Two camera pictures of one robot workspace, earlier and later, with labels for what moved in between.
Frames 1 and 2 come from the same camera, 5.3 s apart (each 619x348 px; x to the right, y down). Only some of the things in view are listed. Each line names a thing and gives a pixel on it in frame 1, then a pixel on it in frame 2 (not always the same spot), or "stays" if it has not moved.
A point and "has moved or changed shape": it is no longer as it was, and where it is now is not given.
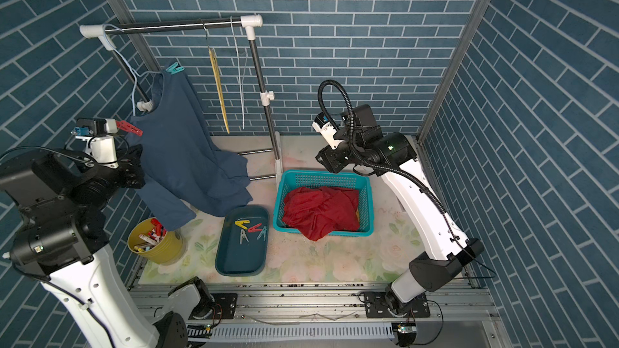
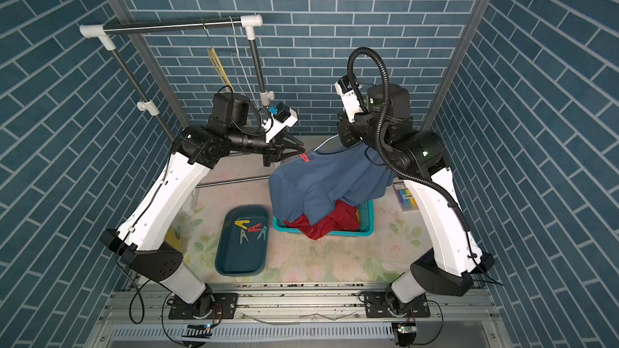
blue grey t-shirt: (184, 170) → (304, 186)
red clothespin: (255, 229) stays
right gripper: (329, 159) → (345, 129)
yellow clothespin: (240, 223) stays
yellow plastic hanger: (219, 90) has moved or changed shape
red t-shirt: (321, 211) stays
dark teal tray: (243, 247) stays
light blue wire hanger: (135, 72) has moved or changed shape
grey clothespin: (243, 234) stays
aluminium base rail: (346, 317) stays
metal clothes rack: (250, 23) stays
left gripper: (130, 163) → (274, 151)
